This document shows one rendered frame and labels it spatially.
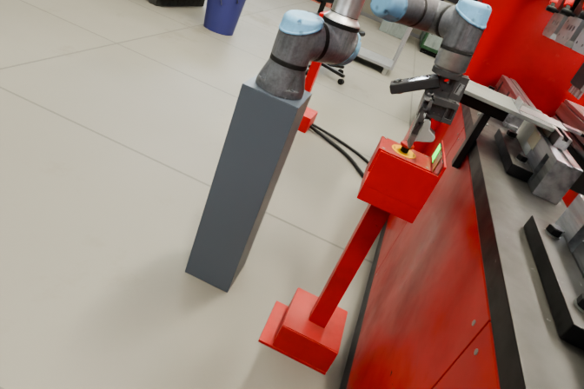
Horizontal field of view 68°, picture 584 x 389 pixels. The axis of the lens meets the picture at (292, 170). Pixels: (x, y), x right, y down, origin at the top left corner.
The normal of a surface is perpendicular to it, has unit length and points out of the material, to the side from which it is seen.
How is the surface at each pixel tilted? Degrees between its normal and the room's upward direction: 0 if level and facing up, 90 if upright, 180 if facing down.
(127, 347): 0
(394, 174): 90
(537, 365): 0
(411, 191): 90
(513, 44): 90
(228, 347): 0
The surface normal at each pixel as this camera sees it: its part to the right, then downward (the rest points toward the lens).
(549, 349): 0.33, -0.82
